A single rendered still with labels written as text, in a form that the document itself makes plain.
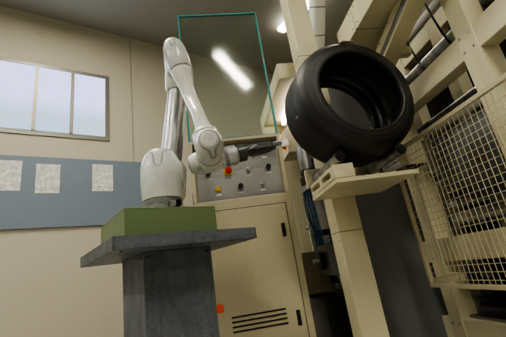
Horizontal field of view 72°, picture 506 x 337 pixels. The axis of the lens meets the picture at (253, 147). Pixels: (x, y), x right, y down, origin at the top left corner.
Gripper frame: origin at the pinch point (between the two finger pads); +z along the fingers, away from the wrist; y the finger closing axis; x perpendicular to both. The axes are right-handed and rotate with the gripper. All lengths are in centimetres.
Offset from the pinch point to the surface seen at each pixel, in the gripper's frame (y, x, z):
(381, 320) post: 28, 85, 27
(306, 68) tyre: -12.3, -27.9, 18.8
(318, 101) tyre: -14.7, -9.5, 17.3
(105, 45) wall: 239, -259, -110
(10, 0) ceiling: 180, -291, -188
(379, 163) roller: 9, 18, 46
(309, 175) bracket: 25.5, 11.8, 16.1
